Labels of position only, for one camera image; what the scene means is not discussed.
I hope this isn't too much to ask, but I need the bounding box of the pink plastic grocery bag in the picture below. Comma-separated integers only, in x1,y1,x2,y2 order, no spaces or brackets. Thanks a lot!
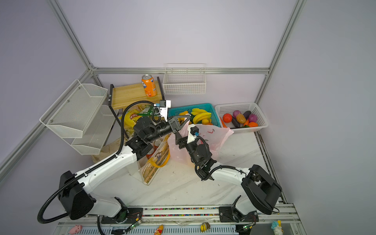
167,124,234,165

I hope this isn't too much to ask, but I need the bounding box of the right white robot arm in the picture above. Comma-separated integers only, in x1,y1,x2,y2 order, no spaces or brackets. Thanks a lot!
175,124,282,222

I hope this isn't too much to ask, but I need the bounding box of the orange soda can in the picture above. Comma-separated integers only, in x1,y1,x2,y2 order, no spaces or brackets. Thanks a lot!
142,74,157,98

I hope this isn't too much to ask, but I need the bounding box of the yellow banana bunch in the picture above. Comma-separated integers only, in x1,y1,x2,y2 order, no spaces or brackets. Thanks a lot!
191,108,212,125

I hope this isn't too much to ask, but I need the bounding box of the white mesh two-tier rack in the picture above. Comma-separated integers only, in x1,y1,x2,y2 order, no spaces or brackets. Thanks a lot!
40,80,115,155

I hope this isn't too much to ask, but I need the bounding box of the green snack bag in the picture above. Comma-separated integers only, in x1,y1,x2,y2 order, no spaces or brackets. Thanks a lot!
138,105,155,117

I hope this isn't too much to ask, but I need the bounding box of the white wire wall basket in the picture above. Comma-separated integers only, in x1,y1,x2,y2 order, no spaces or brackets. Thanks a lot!
163,63,207,95

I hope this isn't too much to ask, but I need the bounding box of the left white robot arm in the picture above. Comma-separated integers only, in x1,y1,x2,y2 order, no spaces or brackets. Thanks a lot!
37,104,191,224

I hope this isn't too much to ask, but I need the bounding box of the purple round vegetable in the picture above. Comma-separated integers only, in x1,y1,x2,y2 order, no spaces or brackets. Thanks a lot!
248,114,258,123

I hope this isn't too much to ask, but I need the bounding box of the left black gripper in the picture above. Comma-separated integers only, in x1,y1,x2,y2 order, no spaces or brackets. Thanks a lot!
146,115,191,144

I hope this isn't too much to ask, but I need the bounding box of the red tomato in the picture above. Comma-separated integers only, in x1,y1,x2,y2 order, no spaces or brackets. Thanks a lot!
222,113,233,123

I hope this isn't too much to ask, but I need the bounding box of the brown potato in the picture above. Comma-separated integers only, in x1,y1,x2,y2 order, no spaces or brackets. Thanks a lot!
236,113,247,124

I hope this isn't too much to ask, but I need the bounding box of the wooden three-tier shelf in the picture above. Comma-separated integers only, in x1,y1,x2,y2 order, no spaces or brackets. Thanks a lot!
108,78,164,139

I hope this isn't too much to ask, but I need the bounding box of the white canvas tote bag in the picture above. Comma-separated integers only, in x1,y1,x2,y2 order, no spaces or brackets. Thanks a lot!
127,134,171,185

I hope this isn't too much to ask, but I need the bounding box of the teal plastic fruit basket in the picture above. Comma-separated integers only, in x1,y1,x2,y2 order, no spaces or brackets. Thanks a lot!
167,103,221,127

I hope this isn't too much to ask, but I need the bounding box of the pink pig toy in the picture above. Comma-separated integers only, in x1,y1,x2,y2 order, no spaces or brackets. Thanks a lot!
69,225,83,235

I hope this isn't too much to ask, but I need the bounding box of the red cola can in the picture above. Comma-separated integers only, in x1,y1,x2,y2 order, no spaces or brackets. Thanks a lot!
153,139,163,148
146,148,156,159

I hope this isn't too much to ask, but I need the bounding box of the yellow chips bag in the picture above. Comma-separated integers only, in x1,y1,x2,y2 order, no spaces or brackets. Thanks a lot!
123,109,148,137

